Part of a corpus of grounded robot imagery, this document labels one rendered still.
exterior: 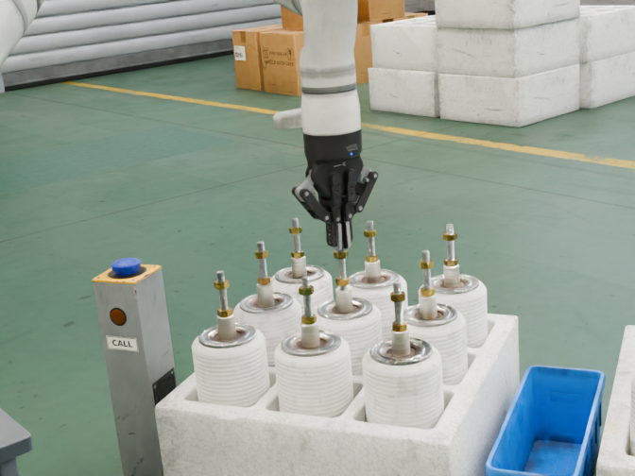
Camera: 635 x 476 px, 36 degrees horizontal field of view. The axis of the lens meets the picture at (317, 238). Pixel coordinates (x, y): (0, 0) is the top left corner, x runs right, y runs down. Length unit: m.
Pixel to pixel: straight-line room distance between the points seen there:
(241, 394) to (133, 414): 0.22
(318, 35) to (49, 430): 0.83
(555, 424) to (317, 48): 0.65
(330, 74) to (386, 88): 2.97
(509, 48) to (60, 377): 2.32
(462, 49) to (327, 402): 2.76
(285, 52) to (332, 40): 3.64
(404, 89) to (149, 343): 2.85
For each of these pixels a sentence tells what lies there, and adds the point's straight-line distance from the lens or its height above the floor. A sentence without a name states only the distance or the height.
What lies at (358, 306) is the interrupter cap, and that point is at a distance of 1.33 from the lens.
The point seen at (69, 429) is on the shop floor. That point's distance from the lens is 1.68.
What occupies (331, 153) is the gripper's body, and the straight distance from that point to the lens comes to 1.22.
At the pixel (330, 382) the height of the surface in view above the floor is 0.22.
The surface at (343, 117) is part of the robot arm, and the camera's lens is 1.22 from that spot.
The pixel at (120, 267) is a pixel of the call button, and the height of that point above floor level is 0.33.
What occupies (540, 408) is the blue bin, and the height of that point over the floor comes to 0.05.
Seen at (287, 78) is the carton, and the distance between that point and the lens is 4.86.
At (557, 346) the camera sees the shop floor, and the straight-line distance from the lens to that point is 1.81.
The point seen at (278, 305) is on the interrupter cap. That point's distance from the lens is 1.35.
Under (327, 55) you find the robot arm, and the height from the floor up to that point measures 0.60.
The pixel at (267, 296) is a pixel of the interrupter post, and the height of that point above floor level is 0.27.
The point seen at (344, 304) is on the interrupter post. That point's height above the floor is 0.26.
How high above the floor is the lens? 0.74
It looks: 17 degrees down
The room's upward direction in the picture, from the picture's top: 5 degrees counter-clockwise
